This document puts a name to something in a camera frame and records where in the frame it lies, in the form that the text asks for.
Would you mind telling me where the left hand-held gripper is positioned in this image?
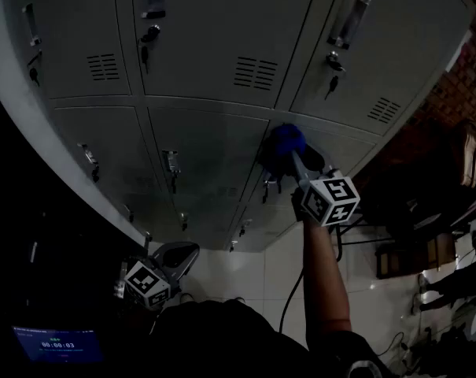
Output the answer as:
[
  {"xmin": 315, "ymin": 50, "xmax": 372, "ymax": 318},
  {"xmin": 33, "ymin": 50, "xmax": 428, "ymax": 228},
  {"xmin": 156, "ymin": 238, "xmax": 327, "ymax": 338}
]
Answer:
[{"xmin": 123, "ymin": 241, "xmax": 201, "ymax": 311}]

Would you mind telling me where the person's black clothing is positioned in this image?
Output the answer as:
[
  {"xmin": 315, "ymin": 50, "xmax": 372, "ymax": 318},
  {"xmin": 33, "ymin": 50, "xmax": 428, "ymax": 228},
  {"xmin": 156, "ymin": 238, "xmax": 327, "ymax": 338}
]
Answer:
[{"xmin": 115, "ymin": 298, "xmax": 392, "ymax": 378}]

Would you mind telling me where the grey metal locker cabinet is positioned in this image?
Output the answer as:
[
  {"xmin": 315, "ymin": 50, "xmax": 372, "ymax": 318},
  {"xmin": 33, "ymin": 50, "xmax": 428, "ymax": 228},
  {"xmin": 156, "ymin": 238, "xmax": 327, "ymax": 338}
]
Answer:
[{"xmin": 0, "ymin": 0, "xmax": 476, "ymax": 254}]

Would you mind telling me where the shiny metal bar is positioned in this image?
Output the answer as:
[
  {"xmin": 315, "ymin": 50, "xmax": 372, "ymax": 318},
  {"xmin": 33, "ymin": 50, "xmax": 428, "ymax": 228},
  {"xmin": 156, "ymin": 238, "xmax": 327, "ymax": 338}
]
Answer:
[{"xmin": 113, "ymin": 261, "xmax": 127, "ymax": 299}]

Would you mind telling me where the brown wooden crate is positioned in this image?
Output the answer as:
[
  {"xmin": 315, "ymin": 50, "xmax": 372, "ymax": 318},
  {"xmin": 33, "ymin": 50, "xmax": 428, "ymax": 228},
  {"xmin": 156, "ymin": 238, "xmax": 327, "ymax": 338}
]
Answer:
[{"xmin": 375, "ymin": 232, "xmax": 457, "ymax": 280}]

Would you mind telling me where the set of locks with keys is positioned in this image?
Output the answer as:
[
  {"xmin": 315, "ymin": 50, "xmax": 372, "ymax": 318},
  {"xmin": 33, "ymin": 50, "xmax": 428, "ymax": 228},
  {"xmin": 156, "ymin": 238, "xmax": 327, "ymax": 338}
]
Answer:
[{"xmin": 27, "ymin": 24, "xmax": 347, "ymax": 254}]

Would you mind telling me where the grey metal locker door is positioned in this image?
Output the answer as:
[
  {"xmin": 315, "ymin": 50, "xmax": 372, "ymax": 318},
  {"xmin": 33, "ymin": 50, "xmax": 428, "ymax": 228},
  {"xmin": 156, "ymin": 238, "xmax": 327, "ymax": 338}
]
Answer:
[{"xmin": 239, "ymin": 118, "xmax": 378, "ymax": 208}]

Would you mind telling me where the blue timer screen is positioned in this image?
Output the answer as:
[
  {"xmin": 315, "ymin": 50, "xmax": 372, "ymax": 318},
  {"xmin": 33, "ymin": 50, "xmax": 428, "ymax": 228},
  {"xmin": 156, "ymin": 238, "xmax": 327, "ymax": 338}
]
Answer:
[{"xmin": 11, "ymin": 324, "xmax": 106, "ymax": 364}]

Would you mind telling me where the blue cloth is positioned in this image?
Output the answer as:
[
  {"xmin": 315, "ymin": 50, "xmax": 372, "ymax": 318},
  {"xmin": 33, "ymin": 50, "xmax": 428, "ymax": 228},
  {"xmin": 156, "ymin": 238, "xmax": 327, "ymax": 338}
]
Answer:
[{"xmin": 260, "ymin": 122, "xmax": 306, "ymax": 176}]

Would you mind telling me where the black chair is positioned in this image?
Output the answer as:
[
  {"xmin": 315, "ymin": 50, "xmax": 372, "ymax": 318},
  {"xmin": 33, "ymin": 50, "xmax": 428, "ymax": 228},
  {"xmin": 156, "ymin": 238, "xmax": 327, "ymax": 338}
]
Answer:
[{"xmin": 361, "ymin": 132, "xmax": 476, "ymax": 243}]

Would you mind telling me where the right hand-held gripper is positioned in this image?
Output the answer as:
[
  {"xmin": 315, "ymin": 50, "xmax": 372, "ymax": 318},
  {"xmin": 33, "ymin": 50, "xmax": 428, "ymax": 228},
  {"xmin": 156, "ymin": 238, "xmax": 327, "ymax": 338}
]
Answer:
[{"xmin": 290, "ymin": 146, "xmax": 361, "ymax": 227}]

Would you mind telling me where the brown slatted wooden chair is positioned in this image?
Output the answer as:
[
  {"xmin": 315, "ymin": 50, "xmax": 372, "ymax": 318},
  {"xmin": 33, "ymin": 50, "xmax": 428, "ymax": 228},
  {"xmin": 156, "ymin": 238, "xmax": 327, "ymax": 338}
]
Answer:
[{"xmin": 456, "ymin": 119, "xmax": 476, "ymax": 191}]

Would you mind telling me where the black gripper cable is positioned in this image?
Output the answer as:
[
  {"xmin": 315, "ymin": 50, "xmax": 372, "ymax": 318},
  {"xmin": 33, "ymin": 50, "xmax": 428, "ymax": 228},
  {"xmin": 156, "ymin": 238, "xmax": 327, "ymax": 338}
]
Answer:
[{"xmin": 279, "ymin": 226, "xmax": 345, "ymax": 334}]

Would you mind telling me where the person's right forearm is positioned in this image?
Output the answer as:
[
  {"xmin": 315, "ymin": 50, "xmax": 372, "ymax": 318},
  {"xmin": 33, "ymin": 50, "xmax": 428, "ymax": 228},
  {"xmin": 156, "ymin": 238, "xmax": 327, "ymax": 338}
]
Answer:
[{"xmin": 301, "ymin": 215, "xmax": 353, "ymax": 350}]

